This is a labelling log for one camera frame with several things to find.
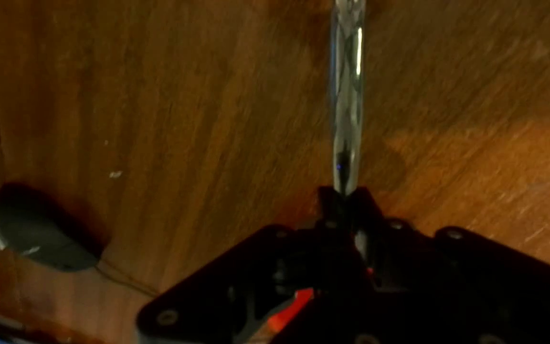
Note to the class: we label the silver metal spoon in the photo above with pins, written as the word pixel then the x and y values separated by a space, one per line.
pixel 346 90

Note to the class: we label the black computer mouse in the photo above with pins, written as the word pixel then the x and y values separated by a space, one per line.
pixel 39 227

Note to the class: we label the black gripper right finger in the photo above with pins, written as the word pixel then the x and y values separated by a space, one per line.
pixel 367 220

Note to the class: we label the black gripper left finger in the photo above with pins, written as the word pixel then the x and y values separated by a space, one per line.
pixel 333 223

